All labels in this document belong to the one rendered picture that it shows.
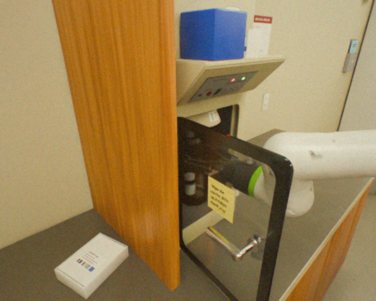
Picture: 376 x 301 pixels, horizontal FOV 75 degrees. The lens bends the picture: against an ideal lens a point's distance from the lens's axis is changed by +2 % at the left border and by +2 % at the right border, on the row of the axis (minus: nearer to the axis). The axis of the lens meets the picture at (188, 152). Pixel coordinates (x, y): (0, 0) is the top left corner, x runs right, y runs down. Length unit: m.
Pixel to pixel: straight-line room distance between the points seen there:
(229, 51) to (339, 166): 0.31
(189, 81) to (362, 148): 0.34
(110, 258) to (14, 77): 0.58
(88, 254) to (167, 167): 0.42
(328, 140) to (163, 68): 0.33
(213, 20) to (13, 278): 0.83
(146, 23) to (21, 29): 0.49
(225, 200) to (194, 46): 0.32
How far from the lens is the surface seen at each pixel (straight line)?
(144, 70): 0.49
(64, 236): 0.98
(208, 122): 0.72
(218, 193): 0.51
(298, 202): 0.61
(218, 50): 0.52
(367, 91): 3.57
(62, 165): 0.98
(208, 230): 0.51
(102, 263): 0.79
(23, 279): 0.90
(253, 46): 0.66
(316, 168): 0.53
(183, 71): 0.53
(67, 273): 0.80
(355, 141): 0.54
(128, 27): 0.53
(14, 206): 1.01
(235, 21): 0.56
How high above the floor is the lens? 1.54
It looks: 24 degrees down
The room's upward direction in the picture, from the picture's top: straight up
